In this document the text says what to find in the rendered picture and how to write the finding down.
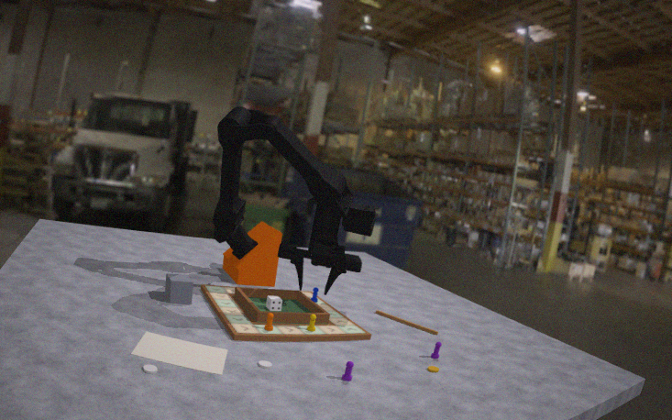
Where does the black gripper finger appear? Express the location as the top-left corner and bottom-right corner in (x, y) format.
(324, 264), (347, 295)
(291, 259), (303, 291)

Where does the beige flat rectangular sheet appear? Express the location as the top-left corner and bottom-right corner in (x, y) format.
(131, 331), (227, 375)

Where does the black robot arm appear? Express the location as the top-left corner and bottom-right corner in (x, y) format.
(213, 106), (376, 268)

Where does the purple pawn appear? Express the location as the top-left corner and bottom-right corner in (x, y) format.
(431, 341), (442, 359)
(342, 361), (353, 381)

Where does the orange pawn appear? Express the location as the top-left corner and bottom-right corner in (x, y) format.
(265, 313), (274, 331)

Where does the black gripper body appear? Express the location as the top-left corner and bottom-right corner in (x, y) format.
(277, 225), (362, 272)

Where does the thin wooden stick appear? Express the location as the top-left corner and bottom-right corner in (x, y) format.
(375, 311), (438, 335)

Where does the yellow pawn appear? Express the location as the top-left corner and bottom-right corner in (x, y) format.
(307, 315), (316, 331)

